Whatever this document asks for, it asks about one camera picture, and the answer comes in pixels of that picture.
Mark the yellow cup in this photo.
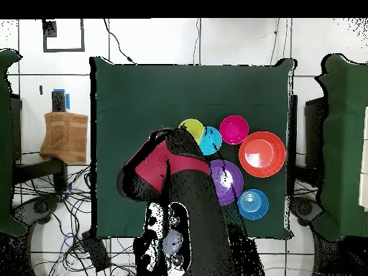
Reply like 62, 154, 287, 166
178, 118, 206, 144

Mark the small cyan bowl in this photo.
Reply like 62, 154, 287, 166
198, 125, 223, 157

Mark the purple bowl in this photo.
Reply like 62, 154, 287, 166
208, 159, 245, 207

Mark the pink bowl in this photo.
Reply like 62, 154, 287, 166
218, 114, 250, 146

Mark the dark green table cloth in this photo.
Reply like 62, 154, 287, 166
90, 56, 297, 240

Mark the orange bowl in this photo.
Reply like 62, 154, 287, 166
238, 131, 288, 178

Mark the translucent blue bowl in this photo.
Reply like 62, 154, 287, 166
237, 188, 270, 221

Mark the blue tape strip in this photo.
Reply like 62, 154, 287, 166
52, 88, 71, 111

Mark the black equipment box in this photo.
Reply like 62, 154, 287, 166
9, 96, 23, 162
304, 96, 328, 170

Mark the dark grey floor box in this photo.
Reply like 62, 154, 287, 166
81, 229, 112, 272

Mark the grey round floor base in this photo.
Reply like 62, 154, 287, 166
290, 196, 324, 226
12, 195, 61, 228

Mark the green-covered side table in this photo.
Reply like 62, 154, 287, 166
311, 52, 368, 242
0, 48, 28, 236

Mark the white sheet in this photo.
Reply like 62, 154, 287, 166
358, 106, 368, 213

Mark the black floor cable with plug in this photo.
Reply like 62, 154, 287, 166
102, 18, 137, 65

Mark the black metal frame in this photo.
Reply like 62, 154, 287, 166
286, 93, 299, 198
11, 90, 68, 193

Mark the thin black floor cable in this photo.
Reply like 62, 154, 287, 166
269, 18, 281, 66
191, 18, 202, 65

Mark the tangle of floor cables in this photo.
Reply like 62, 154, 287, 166
12, 165, 139, 276

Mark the black square floor frame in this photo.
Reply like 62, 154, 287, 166
42, 18, 86, 53

